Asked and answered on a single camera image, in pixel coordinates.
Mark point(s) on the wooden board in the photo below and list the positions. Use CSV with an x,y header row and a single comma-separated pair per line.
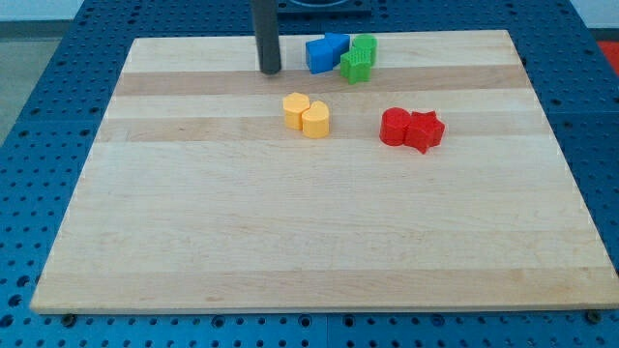
x,y
197,198

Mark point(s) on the yellow heart block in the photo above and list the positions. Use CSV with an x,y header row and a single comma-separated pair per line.
x,y
316,120

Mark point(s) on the yellow hexagon block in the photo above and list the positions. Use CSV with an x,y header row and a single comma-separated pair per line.
x,y
294,105

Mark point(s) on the red cylinder block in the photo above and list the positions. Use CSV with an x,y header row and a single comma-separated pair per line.
x,y
394,125

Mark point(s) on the green star block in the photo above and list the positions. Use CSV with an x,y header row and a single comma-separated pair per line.
x,y
355,65

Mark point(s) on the blue cube block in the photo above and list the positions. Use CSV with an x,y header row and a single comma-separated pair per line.
x,y
320,56

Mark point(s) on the red star block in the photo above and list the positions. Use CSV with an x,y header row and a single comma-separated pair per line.
x,y
424,131

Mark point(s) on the blue pentagon block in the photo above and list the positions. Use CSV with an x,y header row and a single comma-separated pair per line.
x,y
339,44

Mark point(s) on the green cylinder block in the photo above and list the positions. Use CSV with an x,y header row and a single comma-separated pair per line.
x,y
368,43

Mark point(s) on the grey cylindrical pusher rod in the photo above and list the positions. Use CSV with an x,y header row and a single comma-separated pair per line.
x,y
266,32

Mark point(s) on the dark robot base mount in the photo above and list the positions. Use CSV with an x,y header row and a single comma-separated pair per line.
x,y
323,7

